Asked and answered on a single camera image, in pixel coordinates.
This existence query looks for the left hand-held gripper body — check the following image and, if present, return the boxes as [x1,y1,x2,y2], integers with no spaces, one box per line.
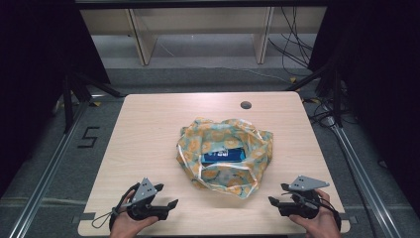
[126,178,170,222]

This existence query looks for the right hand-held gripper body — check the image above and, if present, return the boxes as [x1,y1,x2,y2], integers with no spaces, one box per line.
[277,175,331,220]

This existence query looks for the blue packet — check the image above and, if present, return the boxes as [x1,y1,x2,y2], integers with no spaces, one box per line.
[201,147,248,165]

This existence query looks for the lemon print fabric bag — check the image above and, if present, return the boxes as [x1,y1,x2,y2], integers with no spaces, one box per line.
[175,117,274,200]

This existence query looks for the person's left hand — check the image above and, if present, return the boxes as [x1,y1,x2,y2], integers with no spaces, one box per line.
[108,189,160,238]

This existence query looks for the person's right hand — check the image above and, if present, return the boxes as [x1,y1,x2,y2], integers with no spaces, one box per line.
[288,188,341,238]

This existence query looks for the black metal stand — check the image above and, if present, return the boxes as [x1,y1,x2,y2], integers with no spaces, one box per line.
[284,58,345,129]
[61,70,126,134]

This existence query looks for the black wrist strap cord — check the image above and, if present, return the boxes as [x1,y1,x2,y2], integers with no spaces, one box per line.
[315,196,343,231]

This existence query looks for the grey wrist strap cord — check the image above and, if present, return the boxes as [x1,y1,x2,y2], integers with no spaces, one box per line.
[91,207,120,230]

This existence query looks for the aluminium floor rail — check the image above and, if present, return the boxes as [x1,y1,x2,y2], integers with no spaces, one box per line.
[7,98,91,238]
[328,121,403,238]

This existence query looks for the black floor cables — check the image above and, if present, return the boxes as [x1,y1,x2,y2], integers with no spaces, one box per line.
[301,95,360,129]

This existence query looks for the white floor cable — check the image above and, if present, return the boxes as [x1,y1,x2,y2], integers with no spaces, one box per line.
[227,66,292,84]

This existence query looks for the bundle of black cables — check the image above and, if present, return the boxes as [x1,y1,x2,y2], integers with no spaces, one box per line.
[266,5,315,77]

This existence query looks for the light wooden desk frame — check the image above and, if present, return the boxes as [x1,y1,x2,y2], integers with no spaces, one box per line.
[78,5,329,66]

